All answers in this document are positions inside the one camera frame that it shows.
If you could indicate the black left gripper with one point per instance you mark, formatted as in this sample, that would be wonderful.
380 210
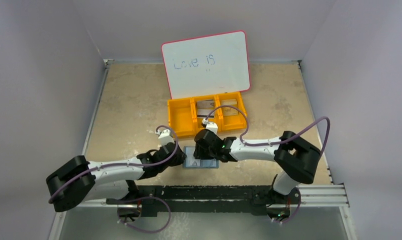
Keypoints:
176 157

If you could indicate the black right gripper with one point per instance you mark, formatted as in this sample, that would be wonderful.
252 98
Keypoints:
200 149

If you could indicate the blue leather card holder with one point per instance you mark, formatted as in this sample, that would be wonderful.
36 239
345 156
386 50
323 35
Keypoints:
193 163

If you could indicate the white VIP card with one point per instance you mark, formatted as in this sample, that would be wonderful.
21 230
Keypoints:
205 113

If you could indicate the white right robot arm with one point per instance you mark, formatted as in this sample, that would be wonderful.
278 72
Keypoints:
298 158

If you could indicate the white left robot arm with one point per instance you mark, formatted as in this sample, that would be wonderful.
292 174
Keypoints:
80 180

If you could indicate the cards in right bin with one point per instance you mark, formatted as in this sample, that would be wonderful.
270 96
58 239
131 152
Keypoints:
229 108

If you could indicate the yellow middle bin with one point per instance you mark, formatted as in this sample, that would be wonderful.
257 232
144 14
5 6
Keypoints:
218 117

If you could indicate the yellow bin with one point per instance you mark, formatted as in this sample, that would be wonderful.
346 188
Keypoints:
218 117
181 117
236 122

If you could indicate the yellow right bin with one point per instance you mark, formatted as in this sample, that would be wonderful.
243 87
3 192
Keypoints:
236 122

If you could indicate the yellow left bin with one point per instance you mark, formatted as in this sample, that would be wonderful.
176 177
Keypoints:
181 117

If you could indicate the pink framed whiteboard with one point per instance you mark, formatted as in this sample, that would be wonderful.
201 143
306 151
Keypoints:
207 65

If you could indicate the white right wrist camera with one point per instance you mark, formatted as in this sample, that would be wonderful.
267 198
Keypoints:
209 125

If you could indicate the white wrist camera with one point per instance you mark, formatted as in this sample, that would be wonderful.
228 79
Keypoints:
209 125
165 137

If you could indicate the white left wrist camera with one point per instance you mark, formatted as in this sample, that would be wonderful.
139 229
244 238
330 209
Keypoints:
165 137

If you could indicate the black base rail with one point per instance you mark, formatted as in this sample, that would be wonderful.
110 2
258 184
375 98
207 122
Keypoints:
257 200

